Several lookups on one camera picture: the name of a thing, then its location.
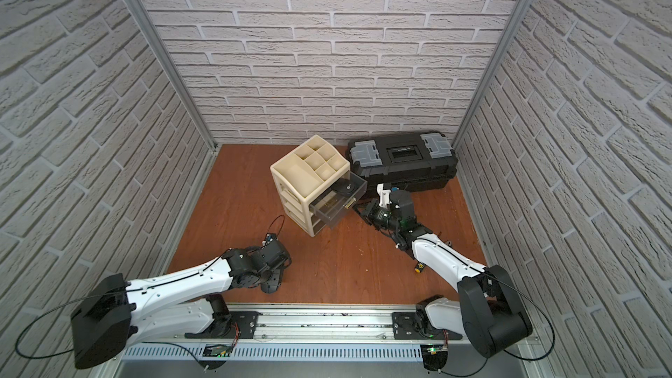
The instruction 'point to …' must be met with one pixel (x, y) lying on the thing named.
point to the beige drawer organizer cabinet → (304, 174)
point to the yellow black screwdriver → (420, 266)
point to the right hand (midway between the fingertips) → (355, 206)
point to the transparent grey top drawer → (332, 207)
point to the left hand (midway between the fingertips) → (279, 269)
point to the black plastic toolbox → (407, 162)
